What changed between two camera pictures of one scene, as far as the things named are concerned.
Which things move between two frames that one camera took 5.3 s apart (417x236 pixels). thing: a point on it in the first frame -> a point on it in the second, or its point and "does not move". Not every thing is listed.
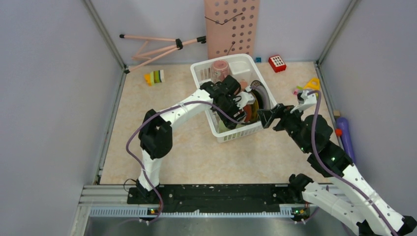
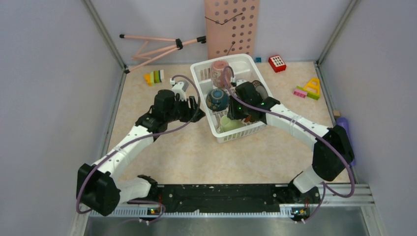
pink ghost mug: [220, 70] does not move
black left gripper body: [231, 106] -> [182, 111]
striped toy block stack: [154, 77] does not move
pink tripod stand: [155, 55] does not move
